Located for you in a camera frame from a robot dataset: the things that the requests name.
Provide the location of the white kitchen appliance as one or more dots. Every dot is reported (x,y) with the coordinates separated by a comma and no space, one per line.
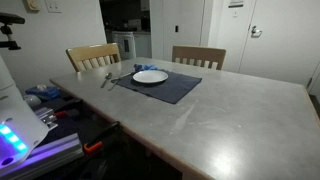
(126,44)

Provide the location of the beige thermostat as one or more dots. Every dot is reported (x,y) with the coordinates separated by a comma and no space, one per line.
(32,5)

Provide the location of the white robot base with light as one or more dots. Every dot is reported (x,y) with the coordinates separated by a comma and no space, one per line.
(20,128)

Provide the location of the orange black clamp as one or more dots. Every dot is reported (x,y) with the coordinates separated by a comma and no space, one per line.
(96,143)

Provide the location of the right wooden chair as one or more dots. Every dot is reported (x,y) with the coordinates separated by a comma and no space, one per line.
(198,55)

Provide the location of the blue towel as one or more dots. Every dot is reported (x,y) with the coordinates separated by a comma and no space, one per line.
(144,67)

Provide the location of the white round plate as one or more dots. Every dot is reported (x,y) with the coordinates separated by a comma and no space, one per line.
(150,76)

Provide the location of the silver spoon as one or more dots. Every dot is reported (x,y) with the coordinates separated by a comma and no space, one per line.
(107,77)

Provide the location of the left wooden chair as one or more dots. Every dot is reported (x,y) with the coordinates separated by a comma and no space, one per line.
(86,57)

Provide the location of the black camera on mount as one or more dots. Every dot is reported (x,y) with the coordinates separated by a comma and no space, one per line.
(8,19)

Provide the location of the silver door handle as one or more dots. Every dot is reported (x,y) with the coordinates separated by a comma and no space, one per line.
(255,32)

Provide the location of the wooden chair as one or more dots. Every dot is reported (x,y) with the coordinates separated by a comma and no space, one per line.
(198,55)
(86,57)

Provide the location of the aluminium extrusion rail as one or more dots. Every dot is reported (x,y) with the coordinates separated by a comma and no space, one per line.
(46,158)

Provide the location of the blue tissue box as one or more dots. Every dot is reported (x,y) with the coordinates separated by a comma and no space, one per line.
(44,92)

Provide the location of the silver knife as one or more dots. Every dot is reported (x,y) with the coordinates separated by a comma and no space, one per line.
(121,76)

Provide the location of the dark blue placemat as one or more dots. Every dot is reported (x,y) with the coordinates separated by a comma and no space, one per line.
(172,90)

